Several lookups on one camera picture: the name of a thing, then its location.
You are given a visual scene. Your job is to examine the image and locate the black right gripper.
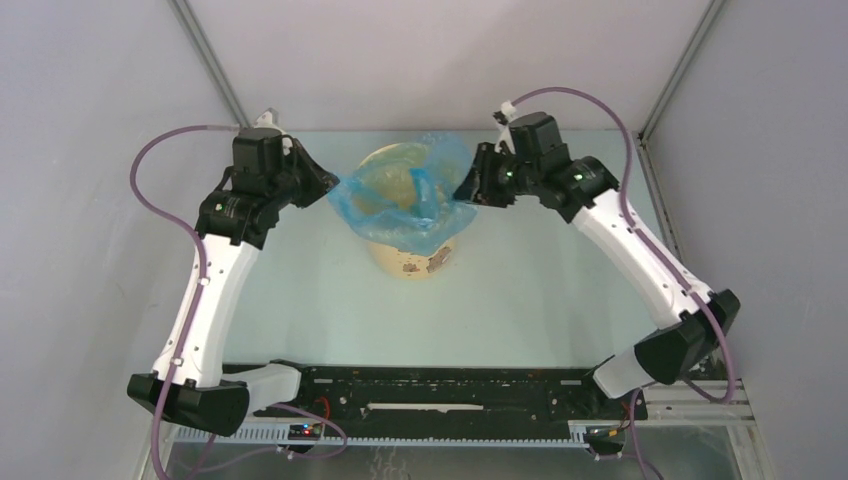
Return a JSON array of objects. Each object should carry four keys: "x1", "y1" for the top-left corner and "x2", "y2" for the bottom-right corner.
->
[{"x1": 453, "y1": 141, "x2": 541, "y2": 208}]

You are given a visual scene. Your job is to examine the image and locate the blue plastic trash bag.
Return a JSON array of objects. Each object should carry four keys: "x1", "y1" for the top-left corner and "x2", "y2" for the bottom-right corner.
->
[{"x1": 328, "y1": 133, "x2": 477, "y2": 256}]

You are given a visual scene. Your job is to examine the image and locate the yellow capybara trash bin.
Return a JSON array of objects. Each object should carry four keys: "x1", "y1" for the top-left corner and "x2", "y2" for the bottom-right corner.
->
[{"x1": 357, "y1": 141, "x2": 458, "y2": 280}]

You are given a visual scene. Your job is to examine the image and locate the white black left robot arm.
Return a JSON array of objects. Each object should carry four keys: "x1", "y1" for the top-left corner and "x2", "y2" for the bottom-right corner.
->
[{"x1": 127, "y1": 127, "x2": 338, "y2": 437}]

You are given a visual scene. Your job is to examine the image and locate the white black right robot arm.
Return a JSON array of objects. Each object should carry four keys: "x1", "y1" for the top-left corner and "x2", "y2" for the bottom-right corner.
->
[{"x1": 453, "y1": 112, "x2": 740, "y2": 418}]

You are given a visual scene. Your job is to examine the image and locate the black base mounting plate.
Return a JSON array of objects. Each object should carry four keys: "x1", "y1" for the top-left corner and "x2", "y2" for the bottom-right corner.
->
[{"x1": 290, "y1": 365, "x2": 643, "y2": 443}]

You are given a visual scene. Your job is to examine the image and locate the small electronics board with LEDs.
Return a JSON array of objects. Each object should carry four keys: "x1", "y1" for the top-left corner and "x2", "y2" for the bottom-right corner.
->
[{"x1": 287, "y1": 423, "x2": 323, "y2": 441}]

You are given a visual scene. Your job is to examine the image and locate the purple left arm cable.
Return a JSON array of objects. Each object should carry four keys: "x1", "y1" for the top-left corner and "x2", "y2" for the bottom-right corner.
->
[{"x1": 129, "y1": 123, "x2": 349, "y2": 480}]

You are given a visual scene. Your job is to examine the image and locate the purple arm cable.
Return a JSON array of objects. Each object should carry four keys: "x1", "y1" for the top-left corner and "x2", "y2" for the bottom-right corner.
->
[
  {"x1": 510, "y1": 86, "x2": 738, "y2": 480},
  {"x1": 129, "y1": 123, "x2": 349, "y2": 480}
]

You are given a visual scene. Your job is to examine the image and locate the white cable duct rail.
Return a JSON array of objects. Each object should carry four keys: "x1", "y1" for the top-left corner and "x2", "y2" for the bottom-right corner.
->
[{"x1": 173, "y1": 423, "x2": 591, "y2": 449}]

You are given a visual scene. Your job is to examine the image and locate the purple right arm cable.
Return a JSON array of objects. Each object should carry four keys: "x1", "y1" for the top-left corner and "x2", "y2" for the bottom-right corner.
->
[{"x1": 510, "y1": 86, "x2": 738, "y2": 480}]

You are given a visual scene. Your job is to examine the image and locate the aluminium frame rail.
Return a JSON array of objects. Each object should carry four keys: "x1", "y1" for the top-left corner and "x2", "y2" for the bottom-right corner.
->
[{"x1": 636, "y1": 380, "x2": 755, "y2": 427}]

